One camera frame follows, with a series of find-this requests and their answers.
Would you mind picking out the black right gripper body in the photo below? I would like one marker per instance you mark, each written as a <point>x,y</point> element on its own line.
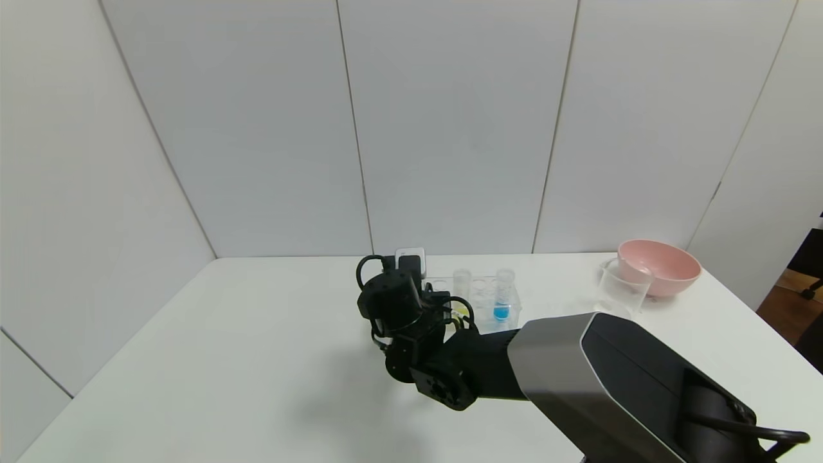
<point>436,299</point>

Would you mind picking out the test tube with blue pigment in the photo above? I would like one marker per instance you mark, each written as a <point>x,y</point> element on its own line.
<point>501,312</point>

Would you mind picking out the test tube with yellow pigment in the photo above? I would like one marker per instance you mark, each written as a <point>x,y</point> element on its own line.
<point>461,281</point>

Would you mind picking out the pink bowl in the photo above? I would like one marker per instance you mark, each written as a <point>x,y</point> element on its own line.
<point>669,270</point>

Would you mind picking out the clear plastic test tube rack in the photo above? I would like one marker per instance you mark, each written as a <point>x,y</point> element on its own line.
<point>483,289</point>

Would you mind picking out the clear glass beaker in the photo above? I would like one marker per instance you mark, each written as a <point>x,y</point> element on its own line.
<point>622,286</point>

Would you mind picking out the black wheeled chair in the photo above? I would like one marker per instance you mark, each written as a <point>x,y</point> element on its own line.
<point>809,257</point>

